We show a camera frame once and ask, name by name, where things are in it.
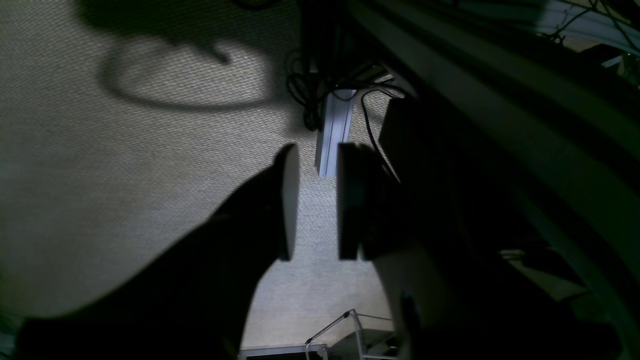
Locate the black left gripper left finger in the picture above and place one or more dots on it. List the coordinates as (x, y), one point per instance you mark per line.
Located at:
(192, 301)

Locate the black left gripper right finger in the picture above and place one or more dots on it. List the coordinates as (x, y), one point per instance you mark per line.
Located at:
(452, 296)

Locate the grey metal stand frame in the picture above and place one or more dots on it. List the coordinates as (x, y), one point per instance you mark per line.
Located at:
(353, 336)

